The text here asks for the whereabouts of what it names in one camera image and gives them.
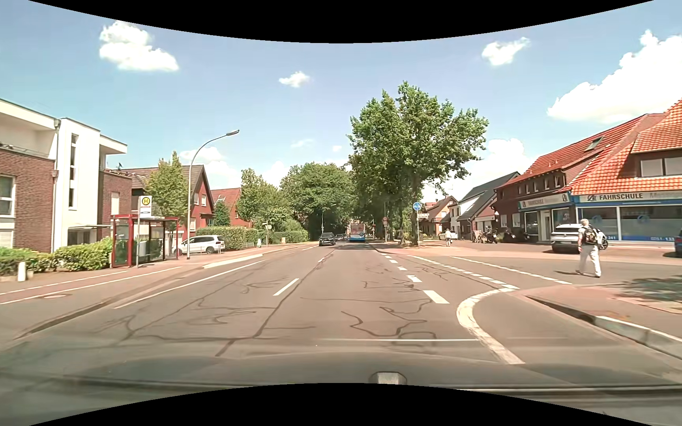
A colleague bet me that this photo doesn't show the large green tree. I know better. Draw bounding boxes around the large green tree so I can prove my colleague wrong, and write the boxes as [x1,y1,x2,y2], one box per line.
[347,81,490,247]

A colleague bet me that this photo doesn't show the group of trees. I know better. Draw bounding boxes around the group of trees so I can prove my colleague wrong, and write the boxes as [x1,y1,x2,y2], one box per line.
[236,162,358,240]

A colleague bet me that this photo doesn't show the red brick house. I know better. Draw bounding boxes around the red brick house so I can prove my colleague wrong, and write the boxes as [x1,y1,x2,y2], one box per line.
[106,164,216,240]

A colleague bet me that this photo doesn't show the bus stop sign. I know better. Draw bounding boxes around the bus stop sign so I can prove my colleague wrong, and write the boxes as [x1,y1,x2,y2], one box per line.
[135,195,153,268]

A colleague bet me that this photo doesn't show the red roofed house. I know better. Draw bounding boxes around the red roofed house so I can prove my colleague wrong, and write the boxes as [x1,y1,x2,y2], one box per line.
[211,187,253,229]

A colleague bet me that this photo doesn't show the white and brick building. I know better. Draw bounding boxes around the white and brick building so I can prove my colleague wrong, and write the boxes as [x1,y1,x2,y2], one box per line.
[0,96,133,254]

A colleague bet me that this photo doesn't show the small green tree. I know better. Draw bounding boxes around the small green tree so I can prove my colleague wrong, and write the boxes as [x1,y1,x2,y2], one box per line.
[144,151,189,221]

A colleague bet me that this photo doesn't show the white parked car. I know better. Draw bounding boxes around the white parked car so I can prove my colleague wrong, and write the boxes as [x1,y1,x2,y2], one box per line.
[550,223,609,254]
[178,235,226,256]

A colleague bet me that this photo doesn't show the car's own bonnet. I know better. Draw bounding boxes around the car's own bonnet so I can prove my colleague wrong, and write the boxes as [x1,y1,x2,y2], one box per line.
[0,338,682,426]

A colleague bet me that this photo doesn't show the red bus shelter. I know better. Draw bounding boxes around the red bus shelter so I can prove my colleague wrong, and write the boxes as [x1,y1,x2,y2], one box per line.
[111,214,181,268]

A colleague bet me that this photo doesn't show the row of houses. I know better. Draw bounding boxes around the row of houses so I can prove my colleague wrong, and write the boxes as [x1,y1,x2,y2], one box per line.
[419,172,521,240]

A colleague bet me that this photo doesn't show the red roofed shop building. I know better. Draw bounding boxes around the red roofed shop building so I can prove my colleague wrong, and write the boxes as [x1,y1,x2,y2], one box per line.
[493,84,682,244]

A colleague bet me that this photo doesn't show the curved lamp post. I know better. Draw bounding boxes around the curved lamp post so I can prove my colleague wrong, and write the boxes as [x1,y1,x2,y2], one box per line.
[186,129,240,260]

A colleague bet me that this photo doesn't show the green hedge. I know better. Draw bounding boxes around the green hedge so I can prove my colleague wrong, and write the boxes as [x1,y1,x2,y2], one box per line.
[197,225,310,251]
[0,237,114,279]

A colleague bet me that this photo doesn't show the road markings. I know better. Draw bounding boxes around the road markings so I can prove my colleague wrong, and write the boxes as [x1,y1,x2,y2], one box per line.
[0,244,682,366]

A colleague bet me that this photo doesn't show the grey asphalt road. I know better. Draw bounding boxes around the grey asphalt road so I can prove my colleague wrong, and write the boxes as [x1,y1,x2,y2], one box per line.
[0,241,682,379]

